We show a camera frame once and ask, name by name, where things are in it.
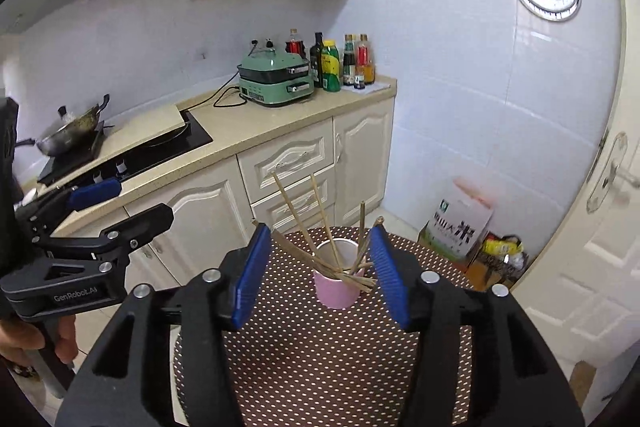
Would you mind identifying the wooden chopstick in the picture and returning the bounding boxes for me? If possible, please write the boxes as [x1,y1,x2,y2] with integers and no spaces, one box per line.
[309,173,343,272]
[272,231,378,294]
[349,200,366,274]
[316,259,373,274]
[271,229,378,293]
[349,216,384,274]
[271,171,317,256]

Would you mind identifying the cream lower kitchen cabinets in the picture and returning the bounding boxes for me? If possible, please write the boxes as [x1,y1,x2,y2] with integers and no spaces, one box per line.
[55,98,395,288]

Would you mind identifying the left hand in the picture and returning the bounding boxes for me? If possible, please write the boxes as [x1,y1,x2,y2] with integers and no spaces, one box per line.
[0,315,79,366]

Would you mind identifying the black gas stove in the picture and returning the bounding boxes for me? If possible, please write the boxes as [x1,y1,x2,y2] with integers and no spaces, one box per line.
[37,109,213,188]

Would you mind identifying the white door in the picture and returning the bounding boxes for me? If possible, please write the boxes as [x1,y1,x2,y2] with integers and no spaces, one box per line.
[508,0,640,413]

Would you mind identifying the beige cutting board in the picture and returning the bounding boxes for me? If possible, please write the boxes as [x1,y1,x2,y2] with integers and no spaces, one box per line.
[98,105,186,159]

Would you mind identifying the yellow bag on floor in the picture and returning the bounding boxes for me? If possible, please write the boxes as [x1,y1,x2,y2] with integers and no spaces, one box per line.
[466,233,532,293]

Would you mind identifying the beige countertop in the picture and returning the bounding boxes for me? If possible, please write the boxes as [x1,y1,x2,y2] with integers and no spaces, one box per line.
[65,76,397,232]

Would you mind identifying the white rice bag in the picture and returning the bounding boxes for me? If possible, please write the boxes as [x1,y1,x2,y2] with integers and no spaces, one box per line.
[419,178,494,262]

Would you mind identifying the brown polka dot tablecloth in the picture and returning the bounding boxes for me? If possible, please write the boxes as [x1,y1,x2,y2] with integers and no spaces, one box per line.
[171,225,476,427]

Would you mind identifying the pink paper cup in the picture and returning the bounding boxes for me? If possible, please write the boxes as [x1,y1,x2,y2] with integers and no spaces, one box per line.
[312,239,361,310]

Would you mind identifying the green electric cooker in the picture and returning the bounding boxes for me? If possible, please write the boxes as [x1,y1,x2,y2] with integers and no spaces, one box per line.
[238,46,314,107]

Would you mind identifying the dark soy sauce bottle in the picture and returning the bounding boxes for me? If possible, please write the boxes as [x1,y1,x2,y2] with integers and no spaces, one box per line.
[309,31,323,89]

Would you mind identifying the green yellow oil bottle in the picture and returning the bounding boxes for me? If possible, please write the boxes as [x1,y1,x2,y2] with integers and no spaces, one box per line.
[321,39,341,92]

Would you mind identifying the orange oil bottle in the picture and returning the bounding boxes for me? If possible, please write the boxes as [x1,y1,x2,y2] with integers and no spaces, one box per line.
[356,34,375,86]

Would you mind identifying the steel wok with handle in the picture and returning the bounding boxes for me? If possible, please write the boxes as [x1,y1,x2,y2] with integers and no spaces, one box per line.
[15,93,111,157]

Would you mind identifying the black power cable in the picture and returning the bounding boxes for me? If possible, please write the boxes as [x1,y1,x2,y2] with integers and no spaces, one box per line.
[182,70,249,114]

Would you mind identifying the silver door handle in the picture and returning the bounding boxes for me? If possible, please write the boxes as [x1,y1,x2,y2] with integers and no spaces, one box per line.
[586,132,639,213]

